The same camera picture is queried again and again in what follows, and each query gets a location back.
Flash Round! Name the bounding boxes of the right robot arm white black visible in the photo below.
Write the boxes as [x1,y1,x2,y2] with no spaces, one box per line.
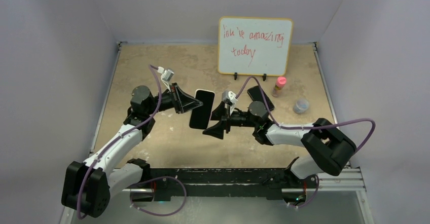
[203,101,357,187]

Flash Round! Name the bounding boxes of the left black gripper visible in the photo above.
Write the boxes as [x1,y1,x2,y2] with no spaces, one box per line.
[146,83,202,116]

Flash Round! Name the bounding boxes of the white board yellow frame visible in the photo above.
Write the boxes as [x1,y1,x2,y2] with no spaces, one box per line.
[218,16,294,77]

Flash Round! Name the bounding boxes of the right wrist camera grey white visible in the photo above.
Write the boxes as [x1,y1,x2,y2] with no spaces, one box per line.
[222,90,238,115]

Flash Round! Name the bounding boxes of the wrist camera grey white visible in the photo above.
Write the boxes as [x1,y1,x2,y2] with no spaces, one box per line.
[157,66,174,91]
[222,90,238,115]

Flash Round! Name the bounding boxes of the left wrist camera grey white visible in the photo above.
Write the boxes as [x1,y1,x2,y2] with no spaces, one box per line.
[157,66,174,91]

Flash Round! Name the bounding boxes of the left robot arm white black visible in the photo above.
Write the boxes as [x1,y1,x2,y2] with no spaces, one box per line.
[61,83,203,218]

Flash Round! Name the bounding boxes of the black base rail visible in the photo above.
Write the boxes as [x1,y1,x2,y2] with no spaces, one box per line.
[132,168,317,203]

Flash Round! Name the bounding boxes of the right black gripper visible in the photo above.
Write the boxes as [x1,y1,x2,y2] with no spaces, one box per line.
[203,100,258,139]

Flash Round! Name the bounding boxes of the clear round lid container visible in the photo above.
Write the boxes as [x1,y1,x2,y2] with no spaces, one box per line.
[293,98,310,115]

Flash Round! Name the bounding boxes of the aluminium frame rail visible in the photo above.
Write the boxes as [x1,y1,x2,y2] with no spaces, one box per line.
[61,169,365,223]

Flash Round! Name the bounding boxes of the black phone without case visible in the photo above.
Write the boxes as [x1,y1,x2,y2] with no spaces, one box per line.
[247,86,275,111]

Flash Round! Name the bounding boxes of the pink capped small bottle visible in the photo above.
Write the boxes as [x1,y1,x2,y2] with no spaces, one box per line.
[271,77,287,97]

